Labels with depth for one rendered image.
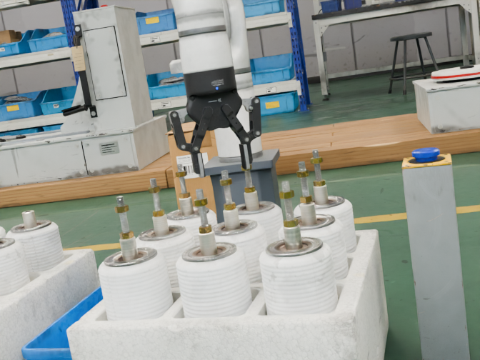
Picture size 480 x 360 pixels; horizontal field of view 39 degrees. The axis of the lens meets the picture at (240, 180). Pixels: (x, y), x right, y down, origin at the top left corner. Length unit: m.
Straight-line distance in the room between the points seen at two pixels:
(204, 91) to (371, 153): 1.86
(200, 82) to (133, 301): 0.32
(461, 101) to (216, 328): 2.12
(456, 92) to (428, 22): 6.39
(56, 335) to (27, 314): 0.06
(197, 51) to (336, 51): 8.22
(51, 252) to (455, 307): 0.71
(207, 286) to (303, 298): 0.13
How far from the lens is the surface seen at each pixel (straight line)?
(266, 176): 1.34
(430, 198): 1.02
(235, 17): 1.34
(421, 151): 1.02
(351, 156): 2.77
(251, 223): 1.04
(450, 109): 2.85
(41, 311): 1.21
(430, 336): 1.09
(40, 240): 1.29
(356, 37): 9.16
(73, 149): 3.08
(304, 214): 0.99
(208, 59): 0.96
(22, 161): 3.19
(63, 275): 1.27
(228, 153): 1.35
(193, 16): 0.97
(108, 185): 2.97
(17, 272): 1.21
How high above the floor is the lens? 0.51
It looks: 10 degrees down
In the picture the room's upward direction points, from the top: 9 degrees counter-clockwise
